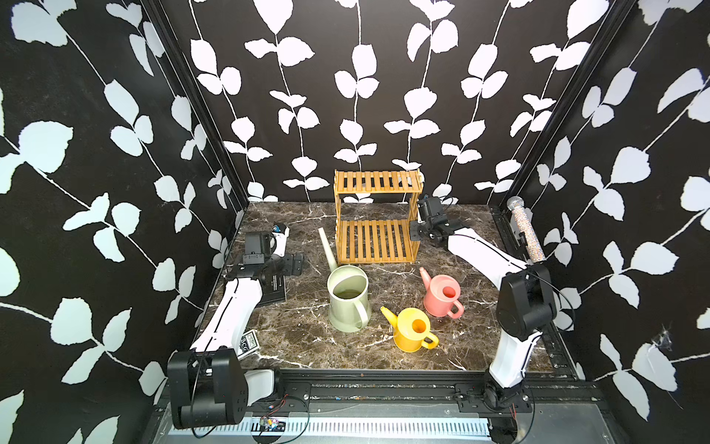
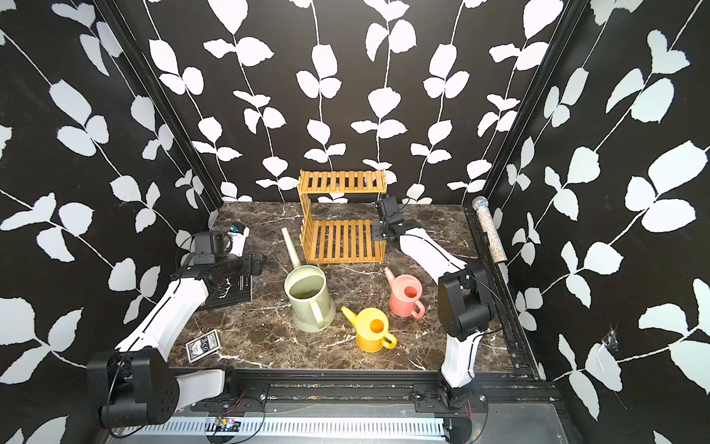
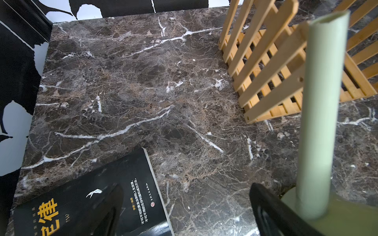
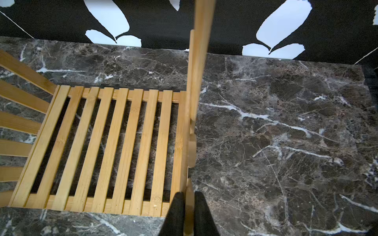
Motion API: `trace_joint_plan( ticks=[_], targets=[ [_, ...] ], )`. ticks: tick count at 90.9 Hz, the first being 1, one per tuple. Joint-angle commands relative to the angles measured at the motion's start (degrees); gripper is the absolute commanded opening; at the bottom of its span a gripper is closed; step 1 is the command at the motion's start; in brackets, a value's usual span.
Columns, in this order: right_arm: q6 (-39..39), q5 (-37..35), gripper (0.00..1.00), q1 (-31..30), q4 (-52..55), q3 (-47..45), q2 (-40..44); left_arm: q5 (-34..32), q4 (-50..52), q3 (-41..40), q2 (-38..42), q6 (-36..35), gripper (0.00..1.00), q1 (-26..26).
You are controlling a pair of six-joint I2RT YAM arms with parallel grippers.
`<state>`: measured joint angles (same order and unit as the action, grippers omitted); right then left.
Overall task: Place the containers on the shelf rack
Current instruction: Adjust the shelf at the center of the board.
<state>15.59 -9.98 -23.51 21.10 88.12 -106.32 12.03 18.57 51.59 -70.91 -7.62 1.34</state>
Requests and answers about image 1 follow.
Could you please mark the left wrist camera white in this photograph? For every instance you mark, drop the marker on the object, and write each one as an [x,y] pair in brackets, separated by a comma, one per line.
[279,234]

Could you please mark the black book yellow title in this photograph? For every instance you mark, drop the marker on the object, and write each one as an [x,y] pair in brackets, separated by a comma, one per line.
[274,291]

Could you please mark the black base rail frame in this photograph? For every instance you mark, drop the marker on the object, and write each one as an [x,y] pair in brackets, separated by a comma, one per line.
[470,392]

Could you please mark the white perforated rail strip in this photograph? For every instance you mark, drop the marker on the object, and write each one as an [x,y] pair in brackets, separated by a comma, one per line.
[353,427]

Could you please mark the wooden slatted two-tier shelf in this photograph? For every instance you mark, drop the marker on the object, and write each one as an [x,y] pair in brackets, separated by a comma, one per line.
[387,239]

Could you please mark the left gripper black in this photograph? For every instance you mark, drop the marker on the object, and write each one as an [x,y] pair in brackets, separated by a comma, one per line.
[287,267]

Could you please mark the green watering can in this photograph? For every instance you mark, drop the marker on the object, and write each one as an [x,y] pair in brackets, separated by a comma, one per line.
[347,285]

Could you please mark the pink watering can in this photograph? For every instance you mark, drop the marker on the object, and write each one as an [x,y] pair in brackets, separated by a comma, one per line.
[442,296]

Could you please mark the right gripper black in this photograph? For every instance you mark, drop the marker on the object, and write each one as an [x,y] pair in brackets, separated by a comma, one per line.
[414,234]

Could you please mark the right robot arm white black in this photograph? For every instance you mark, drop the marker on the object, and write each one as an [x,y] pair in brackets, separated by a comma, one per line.
[525,303]

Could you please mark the small green circuit board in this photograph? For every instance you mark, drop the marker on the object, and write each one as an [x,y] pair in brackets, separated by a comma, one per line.
[271,425]

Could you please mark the yellow watering can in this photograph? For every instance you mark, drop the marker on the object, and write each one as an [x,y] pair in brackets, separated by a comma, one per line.
[412,329]

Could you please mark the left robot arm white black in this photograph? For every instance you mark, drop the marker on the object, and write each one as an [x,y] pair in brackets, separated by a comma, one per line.
[207,385]

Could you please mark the sprinkle-patterned microphone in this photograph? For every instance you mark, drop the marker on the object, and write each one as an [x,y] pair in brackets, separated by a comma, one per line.
[526,230]

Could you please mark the playing card deck box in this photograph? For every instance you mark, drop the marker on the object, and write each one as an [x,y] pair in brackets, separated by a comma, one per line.
[249,344]

